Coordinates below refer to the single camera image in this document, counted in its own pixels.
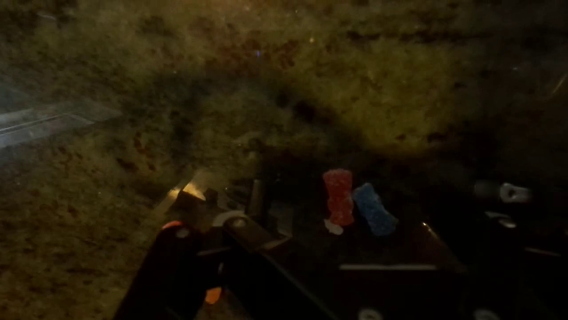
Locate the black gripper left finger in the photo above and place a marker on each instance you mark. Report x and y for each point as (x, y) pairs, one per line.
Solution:
(171, 267)

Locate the clear shiny plastic wrapper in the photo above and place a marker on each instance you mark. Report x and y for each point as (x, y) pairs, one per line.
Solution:
(189, 190)

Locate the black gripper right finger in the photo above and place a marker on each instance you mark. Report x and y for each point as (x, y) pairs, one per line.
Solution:
(521, 249)

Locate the red gummy bear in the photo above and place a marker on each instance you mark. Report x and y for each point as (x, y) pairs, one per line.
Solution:
(340, 197)

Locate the orange gummy bear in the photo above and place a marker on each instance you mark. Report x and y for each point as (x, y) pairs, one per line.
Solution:
(214, 295)

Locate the blue gummy bear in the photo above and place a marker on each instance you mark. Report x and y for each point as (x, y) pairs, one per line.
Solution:
(374, 210)

